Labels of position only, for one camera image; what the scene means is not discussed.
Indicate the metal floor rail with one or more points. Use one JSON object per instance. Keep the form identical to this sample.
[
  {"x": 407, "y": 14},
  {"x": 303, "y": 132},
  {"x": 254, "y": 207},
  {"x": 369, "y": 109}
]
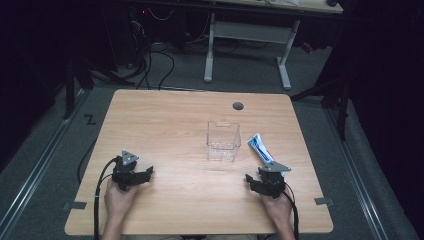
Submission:
[
  {"x": 356, "y": 173},
  {"x": 36, "y": 166}
]

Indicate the grey tape piece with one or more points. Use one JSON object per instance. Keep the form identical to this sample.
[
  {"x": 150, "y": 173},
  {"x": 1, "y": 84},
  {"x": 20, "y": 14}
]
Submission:
[
  {"x": 323, "y": 201},
  {"x": 76, "y": 205}
]

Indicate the person's left hand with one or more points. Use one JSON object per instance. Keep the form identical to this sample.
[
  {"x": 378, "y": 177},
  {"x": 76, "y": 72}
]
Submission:
[{"x": 117, "y": 200}]

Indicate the clear plastic container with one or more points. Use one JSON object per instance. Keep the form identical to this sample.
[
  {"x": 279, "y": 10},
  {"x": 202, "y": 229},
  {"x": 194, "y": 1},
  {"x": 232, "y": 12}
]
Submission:
[{"x": 223, "y": 141}]

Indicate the white metal desk frame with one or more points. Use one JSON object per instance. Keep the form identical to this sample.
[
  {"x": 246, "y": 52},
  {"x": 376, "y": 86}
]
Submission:
[{"x": 250, "y": 31}]

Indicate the black metal stand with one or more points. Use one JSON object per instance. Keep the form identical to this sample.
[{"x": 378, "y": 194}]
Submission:
[
  {"x": 69, "y": 90},
  {"x": 341, "y": 110}
]

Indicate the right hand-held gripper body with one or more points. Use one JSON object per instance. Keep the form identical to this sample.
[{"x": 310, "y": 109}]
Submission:
[{"x": 274, "y": 180}]

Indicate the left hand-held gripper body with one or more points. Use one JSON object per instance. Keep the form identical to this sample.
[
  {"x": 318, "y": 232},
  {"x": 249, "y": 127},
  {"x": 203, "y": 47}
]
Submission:
[{"x": 124, "y": 173}]

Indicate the person's right hand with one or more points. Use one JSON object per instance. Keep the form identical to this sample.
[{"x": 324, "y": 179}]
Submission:
[{"x": 278, "y": 208}]

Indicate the blue and white toothpaste tube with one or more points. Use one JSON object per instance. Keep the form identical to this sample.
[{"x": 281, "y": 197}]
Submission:
[{"x": 260, "y": 148}]

